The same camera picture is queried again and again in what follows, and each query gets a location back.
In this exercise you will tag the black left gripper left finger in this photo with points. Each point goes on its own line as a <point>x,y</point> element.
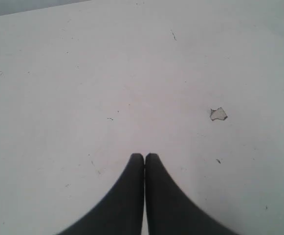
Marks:
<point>120,211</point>

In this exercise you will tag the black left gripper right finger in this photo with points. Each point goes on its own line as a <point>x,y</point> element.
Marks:
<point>169,210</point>

